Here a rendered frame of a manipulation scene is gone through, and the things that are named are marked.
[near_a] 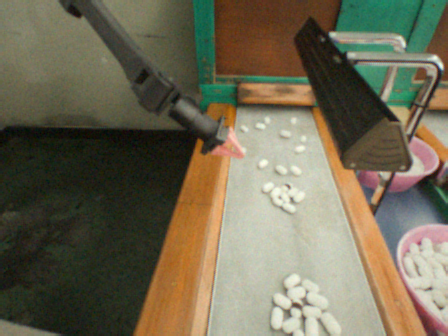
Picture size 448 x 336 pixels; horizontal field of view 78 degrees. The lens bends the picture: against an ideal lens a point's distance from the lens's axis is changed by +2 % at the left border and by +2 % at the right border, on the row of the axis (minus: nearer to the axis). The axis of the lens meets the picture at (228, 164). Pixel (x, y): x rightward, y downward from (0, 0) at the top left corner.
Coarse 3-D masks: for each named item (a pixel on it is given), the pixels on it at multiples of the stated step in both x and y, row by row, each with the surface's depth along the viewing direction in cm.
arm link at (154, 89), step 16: (64, 0) 69; (80, 0) 65; (96, 0) 66; (80, 16) 72; (96, 16) 63; (112, 16) 66; (96, 32) 64; (112, 32) 61; (112, 48) 61; (128, 48) 59; (128, 64) 59; (144, 64) 57; (128, 80) 60; (144, 80) 60; (160, 80) 56; (144, 96) 58; (160, 96) 58
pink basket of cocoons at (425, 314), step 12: (420, 228) 61; (432, 228) 62; (444, 228) 62; (408, 240) 61; (420, 240) 63; (432, 240) 63; (444, 240) 63; (408, 288) 51; (420, 300) 49; (420, 312) 51; (432, 312) 47; (432, 324) 50; (444, 324) 46
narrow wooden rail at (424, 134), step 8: (424, 128) 97; (416, 136) 95; (424, 136) 93; (432, 136) 93; (432, 144) 89; (440, 144) 89; (440, 152) 85; (440, 160) 83; (440, 168) 83; (424, 176) 90; (432, 176) 86
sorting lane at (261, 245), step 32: (256, 128) 102; (288, 128) 102; (256, 160) 86; (288, 160) 86; (320, 160) 86; (256, 192) 75; (320, 192) 75; (224, 224) 66; (256, 224) 66; (288, 224) 66; (320, 224) 66; (224, 256) 59; (256, 256) 59; (288, 256) 59; (320, 256) 59; (352, 256) 59; (224, 288) 53; (256, 288) 53; (320, 288) 53; (352, 288) 53; (224, 320) 49; (256, 320) 49; (320, 320) 49; (352, 320) 49
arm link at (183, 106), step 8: (184, 96) 61; (176, 104) 59; (184, 104) 59; (192, 104) 61; (168, 112) 60; (176, 112) 59; (184, 112) 59; (192, 112) 60; (176, 120) 61; (184, 120) 60; (192, 120) 60
